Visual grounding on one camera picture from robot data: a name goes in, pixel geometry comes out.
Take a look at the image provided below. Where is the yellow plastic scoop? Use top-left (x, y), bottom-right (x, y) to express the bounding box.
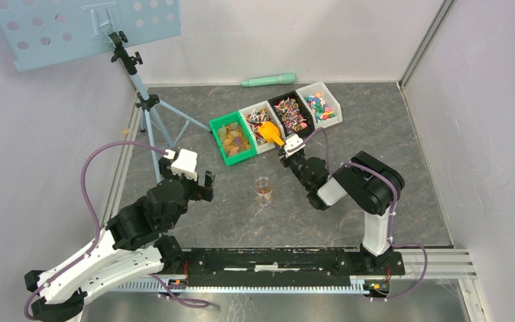
top-left (258, 121), bottom-right (285, 146)

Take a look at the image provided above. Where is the clear plastic jar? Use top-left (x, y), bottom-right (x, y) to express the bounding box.
top-left (254, 177), bottom-right (273, 207)

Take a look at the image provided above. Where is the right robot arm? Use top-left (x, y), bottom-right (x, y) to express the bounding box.
top-left (277, 147), bottom-right (405, 274)

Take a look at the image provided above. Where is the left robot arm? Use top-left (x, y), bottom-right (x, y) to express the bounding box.
top-left (24, 153), bottom-right (215, 321)

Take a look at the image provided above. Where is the black lollipop bin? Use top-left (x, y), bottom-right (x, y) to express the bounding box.
top-left (268, 91), bottom-right (314, 138)

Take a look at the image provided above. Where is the green candy bin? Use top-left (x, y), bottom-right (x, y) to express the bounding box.
top-left (209, 111), bottom-right (257, 166)

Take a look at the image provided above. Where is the white candy bin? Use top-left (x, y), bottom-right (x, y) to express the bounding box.
top-left (296, 81), bottom-right (343, 129)

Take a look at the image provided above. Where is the white lollipop bin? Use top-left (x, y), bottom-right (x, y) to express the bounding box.
top-left (239, 101), bottom-right (285, 154)

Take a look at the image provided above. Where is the light blue music stand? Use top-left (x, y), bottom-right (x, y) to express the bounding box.
top-left (0, 0), bottom-right (210, 148)

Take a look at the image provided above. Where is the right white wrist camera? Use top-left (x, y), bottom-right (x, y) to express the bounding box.
top-left (283, 133), bottom-right (304, 158)

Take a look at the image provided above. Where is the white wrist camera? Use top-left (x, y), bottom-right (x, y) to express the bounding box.
top-left (162, 149), bottom-right (198, 180)
top-left (283, 133), bottom-right (304, 158)

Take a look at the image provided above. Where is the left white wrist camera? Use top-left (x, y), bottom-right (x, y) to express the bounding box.
top-left (162, 149), bottom-right (198, 180)

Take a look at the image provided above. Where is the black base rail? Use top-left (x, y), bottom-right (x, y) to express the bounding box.
top-left (162, 247), bottom-right (406, 288)

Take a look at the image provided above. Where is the mint green cylindrical handle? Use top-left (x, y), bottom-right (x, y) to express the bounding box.
top-left (240, 73), bottom-right (296, 87)

